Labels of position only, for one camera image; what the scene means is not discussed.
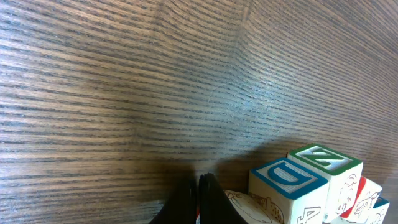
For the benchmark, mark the wooden block blue corner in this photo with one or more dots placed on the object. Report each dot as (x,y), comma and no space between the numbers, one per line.
(376,216)

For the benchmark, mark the wooden block red bottom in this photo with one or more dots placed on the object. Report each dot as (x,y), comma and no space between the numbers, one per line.
(255,209)

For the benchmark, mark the wooden block red picture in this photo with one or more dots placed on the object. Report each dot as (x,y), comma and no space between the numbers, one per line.
(367,195)

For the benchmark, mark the wooden block blue letter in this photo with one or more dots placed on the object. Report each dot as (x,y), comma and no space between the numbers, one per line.
(289,192)

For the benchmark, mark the wooden block green trim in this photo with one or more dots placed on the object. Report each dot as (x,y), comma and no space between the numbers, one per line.
(343,173)

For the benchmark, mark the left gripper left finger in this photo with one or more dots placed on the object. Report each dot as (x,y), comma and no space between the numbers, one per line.
(181,207)

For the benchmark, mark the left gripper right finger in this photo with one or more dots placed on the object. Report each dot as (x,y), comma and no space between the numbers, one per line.
(215,207)

